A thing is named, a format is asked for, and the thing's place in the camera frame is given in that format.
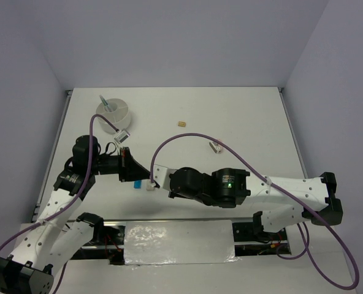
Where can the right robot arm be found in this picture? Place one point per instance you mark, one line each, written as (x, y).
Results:
(274, 203)

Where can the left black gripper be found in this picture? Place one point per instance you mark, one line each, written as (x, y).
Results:
(128, 168)

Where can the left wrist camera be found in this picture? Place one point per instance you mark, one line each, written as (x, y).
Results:
(121, 136)

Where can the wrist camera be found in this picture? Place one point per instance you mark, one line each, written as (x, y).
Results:
(161, 176)
(121, 136)

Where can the black blue highlighter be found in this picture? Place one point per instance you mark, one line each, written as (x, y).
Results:
(138, 184)

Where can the small tan eraser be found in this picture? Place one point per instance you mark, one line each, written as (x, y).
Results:
(182, 123)

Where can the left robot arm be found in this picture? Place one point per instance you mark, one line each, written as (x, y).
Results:
(46, 247)

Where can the white round divided container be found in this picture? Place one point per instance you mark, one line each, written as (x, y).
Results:
(120, 117)

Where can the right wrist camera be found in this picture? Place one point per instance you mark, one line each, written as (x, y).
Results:
(161, 176)

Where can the pink white stapler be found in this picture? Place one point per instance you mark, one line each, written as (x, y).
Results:
(216, 146)

